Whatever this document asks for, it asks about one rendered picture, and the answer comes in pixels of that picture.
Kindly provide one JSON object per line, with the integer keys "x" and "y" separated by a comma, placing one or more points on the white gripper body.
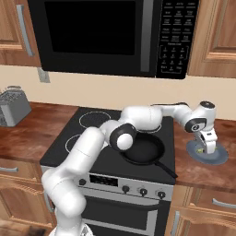
{"x": 211, "y": 144}

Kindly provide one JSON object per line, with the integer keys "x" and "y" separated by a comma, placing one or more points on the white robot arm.
{"x": 83, "y": 150}

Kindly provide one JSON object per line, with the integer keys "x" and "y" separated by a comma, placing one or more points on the yellow butter stick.
{"x": 200, "y": 150}

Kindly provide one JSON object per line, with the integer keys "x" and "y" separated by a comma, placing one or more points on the black frying pan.
{"x": 144, "y": 151}

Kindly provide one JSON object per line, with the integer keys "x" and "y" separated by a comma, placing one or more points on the grey-blue round plate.
{"x": 215, "y": 157}

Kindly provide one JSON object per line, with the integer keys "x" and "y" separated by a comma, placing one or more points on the wooden drawer front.
{"x": 23, "y": 169}
{"x": 202, "y": 199}

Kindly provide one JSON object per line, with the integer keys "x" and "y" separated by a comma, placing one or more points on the black stove knob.
{"x": 82, "y": 182}
{"x": 143, "y": 192}
{"x": 161, "y": 194}
{"x": 125, "y": 189}

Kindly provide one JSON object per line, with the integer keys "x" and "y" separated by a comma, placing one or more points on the wooden base cupboard door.
{"x": 206, "y": 224}
{"x": 21, "y": 199}

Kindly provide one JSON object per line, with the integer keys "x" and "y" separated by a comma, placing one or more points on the black and silver stove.
{"x": 101, "y": 170}

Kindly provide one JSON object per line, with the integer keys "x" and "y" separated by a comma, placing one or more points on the black oven door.
{"x": 123, "y": 215}

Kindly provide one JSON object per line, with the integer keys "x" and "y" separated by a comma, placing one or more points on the black microwave oven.
{"x": 123, "y": 37}

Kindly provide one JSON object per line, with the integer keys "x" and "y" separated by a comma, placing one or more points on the black microwave door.
{"x": 92, "y": 33}

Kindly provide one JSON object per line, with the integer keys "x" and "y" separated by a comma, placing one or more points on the silver toaster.
{"x": 14, "y": 107}

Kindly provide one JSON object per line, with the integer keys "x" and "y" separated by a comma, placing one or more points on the wooden wall cupboard door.
{"x": 10, "y": 33}
{"x": 215, "y": 37}

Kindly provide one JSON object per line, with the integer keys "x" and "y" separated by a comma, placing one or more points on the grey wall outlet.
{"x": 43, "y": 75}

